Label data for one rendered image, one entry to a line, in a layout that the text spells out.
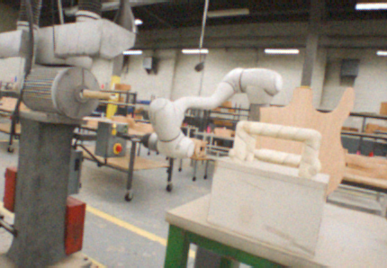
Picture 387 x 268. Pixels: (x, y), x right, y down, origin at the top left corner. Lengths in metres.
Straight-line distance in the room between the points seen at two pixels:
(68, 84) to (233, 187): 0.92
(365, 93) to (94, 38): 11.44
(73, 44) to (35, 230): 0.96
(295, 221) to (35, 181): 1.23
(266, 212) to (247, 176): 0.10
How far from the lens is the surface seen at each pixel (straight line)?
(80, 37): 1.17
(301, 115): 0.99
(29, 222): 1.58
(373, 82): 12.12
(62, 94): 1.30
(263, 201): 0.65
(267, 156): 0.80
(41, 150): 1.46
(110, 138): 1.48
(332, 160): 0.98
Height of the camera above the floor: 1.19
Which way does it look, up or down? 3 degrees down
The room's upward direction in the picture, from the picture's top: 8 degrees clockwise
